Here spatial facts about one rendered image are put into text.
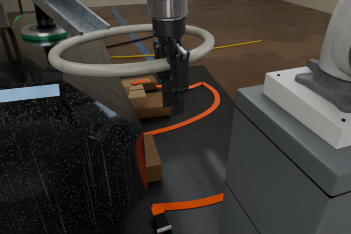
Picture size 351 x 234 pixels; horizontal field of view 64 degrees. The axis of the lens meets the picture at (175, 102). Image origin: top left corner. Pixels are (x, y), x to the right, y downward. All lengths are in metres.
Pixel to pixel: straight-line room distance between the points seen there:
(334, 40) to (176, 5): 0.37
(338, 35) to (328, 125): 0.20
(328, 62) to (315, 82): 0.06
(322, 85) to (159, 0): 0.45
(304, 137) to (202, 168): 1.07
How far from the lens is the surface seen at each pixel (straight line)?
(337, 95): 0.77
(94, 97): 0.97
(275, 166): 0.80
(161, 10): 0.61
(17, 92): 0.95
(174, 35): 0.62
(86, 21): 1.18
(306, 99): 0.76
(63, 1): 1.33
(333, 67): 0.76
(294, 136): 0.72
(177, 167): 1.73
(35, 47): 1.27
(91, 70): 0.67
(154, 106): 2.12
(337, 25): 0.75
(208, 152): 1.84
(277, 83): 0.82
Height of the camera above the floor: 1.20
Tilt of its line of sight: 30 degrees down
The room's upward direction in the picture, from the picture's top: straight up
